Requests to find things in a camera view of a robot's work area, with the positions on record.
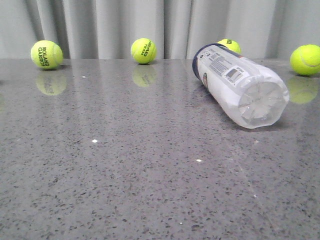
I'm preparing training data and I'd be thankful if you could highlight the Wilson tennis ball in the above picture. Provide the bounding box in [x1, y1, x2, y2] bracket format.
[217, 38, 241, 54]

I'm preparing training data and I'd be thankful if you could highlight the grey pleated curtain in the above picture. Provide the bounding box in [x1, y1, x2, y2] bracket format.
[0, 0, 320, 59]

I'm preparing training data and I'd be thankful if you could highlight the Head Team tennis ball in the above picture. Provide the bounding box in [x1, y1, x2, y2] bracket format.
[131, 38, 157, 65]

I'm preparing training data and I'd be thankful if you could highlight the yellow tennis ball far right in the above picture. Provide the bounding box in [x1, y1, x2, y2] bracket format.
[289, 44, 320, 76]

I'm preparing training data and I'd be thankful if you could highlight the white tennis ball can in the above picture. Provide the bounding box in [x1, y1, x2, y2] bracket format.
[192, 43, 290, 129]

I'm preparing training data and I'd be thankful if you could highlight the Roland Garros tennis ball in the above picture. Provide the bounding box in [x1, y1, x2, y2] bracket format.
[30, 40, 64, 70]

